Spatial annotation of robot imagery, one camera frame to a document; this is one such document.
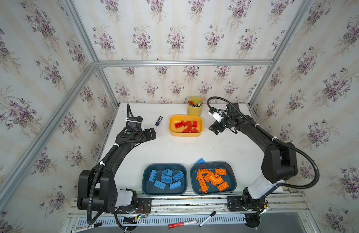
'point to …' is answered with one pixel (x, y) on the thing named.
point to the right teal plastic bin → (230, 178)
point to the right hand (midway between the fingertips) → (213, 122)
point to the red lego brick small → (194, 124)
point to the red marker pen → (171, 226)
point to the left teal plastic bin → (147, 187)
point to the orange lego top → (223, 186)
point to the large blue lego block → (178, 175)
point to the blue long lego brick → (166, 179)
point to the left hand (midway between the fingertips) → (149, 133)
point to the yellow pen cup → (195, 106)
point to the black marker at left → (94, 225)
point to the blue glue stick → (158, 120)
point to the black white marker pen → (213, 213)
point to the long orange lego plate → (202, 183)
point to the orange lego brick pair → (222, 172)
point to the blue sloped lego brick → (167, 172)
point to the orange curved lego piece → (215, 179)
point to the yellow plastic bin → (186, 125)
